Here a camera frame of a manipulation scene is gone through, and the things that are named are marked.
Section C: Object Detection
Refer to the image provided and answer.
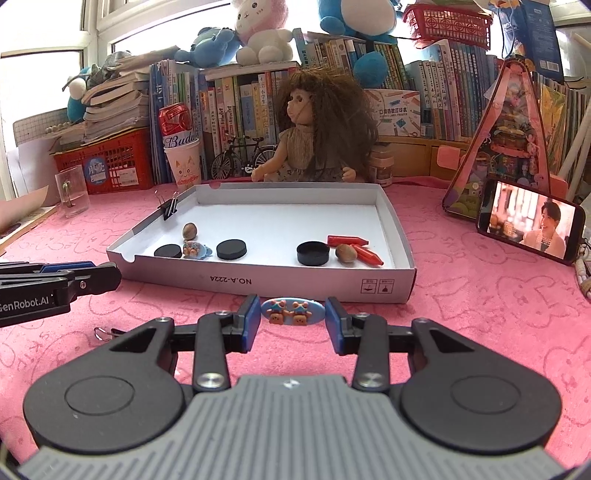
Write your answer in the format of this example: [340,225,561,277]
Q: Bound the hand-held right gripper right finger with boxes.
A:
[325,296,483,393]

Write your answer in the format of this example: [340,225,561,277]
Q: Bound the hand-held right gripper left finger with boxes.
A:
[110,294,262,393]

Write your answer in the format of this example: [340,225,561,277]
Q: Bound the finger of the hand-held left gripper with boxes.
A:
[0,261,98,274]
[0,262,123,296]

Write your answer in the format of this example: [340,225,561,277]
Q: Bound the blue bear hair clip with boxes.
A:
[261,298,321,328]
[182,241,213,260]

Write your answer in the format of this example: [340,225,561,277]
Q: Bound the black binder clip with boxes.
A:
[154,190,180,221]
[95,326,134,343]

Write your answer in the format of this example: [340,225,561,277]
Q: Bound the white cardboard box tray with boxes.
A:
[106,181,417,304]

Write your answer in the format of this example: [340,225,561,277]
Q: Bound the clear glass cup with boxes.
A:
[54,165,91,219]

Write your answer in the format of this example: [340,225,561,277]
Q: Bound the black round cap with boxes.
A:
[296,241,331,267]

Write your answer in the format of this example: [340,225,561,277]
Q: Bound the red plastic crate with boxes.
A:
[52,128,155,195]

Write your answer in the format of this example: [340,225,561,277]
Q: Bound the grid cutting board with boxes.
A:
[13,113,70,147]

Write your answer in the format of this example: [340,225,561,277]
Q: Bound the cat print paper cup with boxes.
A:
[164,138,202,189]

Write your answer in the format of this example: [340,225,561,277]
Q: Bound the pink printed blanket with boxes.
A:
[0,175,591,467]

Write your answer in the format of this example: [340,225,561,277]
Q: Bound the black miniature bicycle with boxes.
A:
[211,134,278,181]

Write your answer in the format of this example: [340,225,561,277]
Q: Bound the blue white round plush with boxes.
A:
[66,67,100,123]

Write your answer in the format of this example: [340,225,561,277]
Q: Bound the small lidded jar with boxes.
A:
[369,145,396,187]

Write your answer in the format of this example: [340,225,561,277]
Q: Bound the stack of worn books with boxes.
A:
[82,46,153,144]

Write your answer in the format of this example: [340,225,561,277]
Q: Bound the red beer can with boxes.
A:
[158,104,193,148]

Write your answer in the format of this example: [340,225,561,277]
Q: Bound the brown haired doll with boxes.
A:
[250,66,379,184]

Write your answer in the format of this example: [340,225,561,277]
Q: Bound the row of tall books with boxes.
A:
[150,60,301,184]

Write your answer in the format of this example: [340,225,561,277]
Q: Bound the black smartphone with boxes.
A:
[476,178,586,267]

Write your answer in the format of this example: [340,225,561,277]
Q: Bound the white printed carton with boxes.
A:
[365,89,422,137]

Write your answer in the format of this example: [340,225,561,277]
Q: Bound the pink triangular toy house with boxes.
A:
[442,58,570,220]

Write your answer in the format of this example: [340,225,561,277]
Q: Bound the row of shelf books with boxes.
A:
[295,30,503,142]

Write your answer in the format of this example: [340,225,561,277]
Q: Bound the small blue bear plush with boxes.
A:
[174,27,243,68]

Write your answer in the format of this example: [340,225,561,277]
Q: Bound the pink white rabbit plush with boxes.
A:
[231,0,294,65]

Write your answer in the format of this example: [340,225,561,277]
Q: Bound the white plastic pipes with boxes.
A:
[556,32,591,204]

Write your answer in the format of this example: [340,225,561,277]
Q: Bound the large blue white plush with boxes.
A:
[318,0,399,88]

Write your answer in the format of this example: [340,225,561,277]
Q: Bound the red plastic basket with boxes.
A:
[403,2,494,49]

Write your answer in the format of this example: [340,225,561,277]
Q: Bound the dark blue carton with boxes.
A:
[501,0,565,77]

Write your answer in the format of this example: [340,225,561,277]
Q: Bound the white coiled cable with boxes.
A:
[575,249,591,302]

